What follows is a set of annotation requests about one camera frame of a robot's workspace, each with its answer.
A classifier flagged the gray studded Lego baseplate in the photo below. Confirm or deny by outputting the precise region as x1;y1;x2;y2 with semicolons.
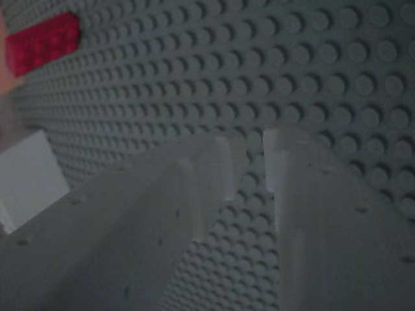
0;0;415;311

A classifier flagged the red Lego brick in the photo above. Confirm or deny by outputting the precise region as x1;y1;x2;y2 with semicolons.
5;12;82;78

